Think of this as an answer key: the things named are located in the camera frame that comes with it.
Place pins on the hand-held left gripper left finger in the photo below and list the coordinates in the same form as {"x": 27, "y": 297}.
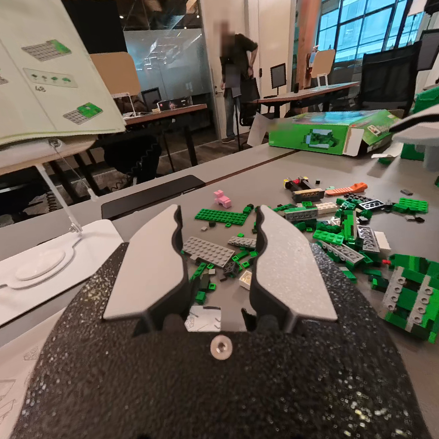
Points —
{"x": 151, "y": 267}

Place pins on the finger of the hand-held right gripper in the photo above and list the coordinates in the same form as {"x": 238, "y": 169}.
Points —
{"x": 415, "y": 132}

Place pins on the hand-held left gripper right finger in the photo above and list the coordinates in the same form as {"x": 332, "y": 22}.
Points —
{"x": 291, "y": 271}

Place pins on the green brick chunk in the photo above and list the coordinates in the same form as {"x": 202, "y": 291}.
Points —
{"x": 425, "y": 99}

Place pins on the wooden desk with black legs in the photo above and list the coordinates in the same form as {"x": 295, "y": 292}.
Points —
{"x": 308, "y": 91}

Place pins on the long wooden desk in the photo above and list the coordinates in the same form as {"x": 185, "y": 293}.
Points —
{"x": 164, "y": 115}

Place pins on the tan desk divider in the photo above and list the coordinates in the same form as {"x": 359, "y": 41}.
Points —
{"x": 116, "y": 72}

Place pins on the cream square brick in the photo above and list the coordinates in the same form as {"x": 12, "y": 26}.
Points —
{"x": 245, "y": 278}

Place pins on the pile of loose green bricks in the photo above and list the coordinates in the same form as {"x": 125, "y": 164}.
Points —
{"x": 329, "y": 235}

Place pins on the grey plate with holes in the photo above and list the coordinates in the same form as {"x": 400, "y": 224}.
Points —
{"x": 301, "y": 214}

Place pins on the small grey brick plate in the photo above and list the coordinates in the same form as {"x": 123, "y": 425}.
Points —
{"x": 241, "y": 241}

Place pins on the large grey brick plate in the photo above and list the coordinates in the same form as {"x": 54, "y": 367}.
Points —
{"x": 205, "y": 248}

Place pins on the black mesh office chair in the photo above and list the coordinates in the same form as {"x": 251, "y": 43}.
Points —
{"x": 387, "y": 79}

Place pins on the white book stand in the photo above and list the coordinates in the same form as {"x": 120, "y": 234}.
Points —
{"x": 85, "y": 240}

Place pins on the long white brick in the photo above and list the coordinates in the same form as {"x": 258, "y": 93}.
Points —
{"x": 326, "y": 207}

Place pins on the small white printed paper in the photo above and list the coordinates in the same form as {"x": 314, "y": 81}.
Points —
{"x": 202, "y": 319}

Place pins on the black and tan brick vehicle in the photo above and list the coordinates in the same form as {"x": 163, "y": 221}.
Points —
{"x": 305, "y": 192}

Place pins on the large green brick plate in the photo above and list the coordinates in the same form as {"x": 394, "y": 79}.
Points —
{"x": 219, "y": 216}

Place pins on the orange brick separator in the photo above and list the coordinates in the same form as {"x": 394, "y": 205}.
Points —
{"x": 346, "y": 189}

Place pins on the pink toy pig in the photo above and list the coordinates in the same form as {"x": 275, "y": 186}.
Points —
{"x": 223, "y": 199}

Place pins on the green toy brick box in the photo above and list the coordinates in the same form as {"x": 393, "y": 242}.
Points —
{"x": 308, "y": 137}

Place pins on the large window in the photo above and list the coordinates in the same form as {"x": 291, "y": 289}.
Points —
{"x": 370, "y": 27}

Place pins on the green and grey brick build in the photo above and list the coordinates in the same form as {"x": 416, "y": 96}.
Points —
{"x": 411, "y": 298}

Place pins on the small black monitor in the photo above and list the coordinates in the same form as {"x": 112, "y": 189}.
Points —
{"x": 277, "y": 75}

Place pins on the white printed sheet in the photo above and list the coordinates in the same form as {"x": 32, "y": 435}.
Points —
{"x": 17, "y": 360}

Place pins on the dark toy box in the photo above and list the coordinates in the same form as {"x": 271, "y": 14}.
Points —
{"x": 173, "y": 104}

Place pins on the open brick instruction booklet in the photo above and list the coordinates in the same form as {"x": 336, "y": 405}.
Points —
{"x": 51, "y": 85}

